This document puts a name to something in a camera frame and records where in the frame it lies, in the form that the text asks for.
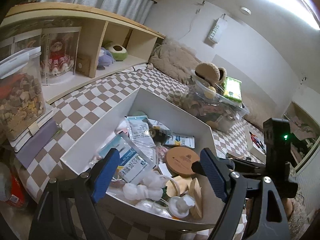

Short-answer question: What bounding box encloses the white blue sachet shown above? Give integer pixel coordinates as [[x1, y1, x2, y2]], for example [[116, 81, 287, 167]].
[[125, 115, 155, 147]]

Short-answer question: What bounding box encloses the white fluffy plush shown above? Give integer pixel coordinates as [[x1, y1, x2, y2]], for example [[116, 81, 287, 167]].
[[123, 171, 171, 201]]

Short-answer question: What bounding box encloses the clear plastic storage bin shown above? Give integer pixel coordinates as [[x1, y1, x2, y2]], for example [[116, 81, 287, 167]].
[[181, 70, 249, 133]]

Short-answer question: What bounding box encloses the white storage box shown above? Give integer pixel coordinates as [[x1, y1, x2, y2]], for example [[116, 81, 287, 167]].
[[60, 88, 223, 232]]

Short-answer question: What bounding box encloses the wooden stand piece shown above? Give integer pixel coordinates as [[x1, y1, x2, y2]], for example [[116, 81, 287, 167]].
[[189, 178, 202, 219]]

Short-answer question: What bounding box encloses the beige fluffy blanket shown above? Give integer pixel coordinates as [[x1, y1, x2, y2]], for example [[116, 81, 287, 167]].
[[149, 37, 202, 84]]

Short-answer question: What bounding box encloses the round cork coaster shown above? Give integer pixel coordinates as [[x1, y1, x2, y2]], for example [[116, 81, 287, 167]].
[[165, 146, 200, 177]]

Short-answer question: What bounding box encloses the green wet wipes pack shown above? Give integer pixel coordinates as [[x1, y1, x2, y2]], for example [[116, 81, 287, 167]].
[[223, 77, 242, 103]]

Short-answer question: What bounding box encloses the white wall hanging bag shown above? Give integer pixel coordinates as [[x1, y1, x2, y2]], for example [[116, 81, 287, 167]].
[[207, 14, 228, 44]]

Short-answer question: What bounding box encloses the clear snack container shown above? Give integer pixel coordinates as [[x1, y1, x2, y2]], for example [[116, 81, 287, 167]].
[[1, 47, 46, 140]]

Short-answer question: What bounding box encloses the purple plush toy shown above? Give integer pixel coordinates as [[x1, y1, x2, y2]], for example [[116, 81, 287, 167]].
[[97, 47, 116, 68]]

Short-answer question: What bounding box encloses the blue white mask packet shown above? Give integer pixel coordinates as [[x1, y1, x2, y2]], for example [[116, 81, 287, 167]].
[[98, 132, 155, 185]]

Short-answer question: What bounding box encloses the white tray with toys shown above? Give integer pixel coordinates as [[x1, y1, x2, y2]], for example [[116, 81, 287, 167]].
[[244, 125, 266, 163]]

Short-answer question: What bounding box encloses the doll in red dress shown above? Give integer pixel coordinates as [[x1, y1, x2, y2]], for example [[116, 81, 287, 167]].
[[40, 27, 81, 86]]

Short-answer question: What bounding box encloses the green avocado plush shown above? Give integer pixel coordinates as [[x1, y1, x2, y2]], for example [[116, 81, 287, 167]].
[[103, 41, 128, 61]]

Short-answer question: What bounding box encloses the wooden bed shelf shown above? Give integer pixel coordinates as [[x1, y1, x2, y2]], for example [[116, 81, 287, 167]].
[[1, 2, 165, 103]]

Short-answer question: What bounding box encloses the blue white flat packet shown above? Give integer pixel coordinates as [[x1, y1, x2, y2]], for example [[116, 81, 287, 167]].
[[164, 133, 195, 148]]

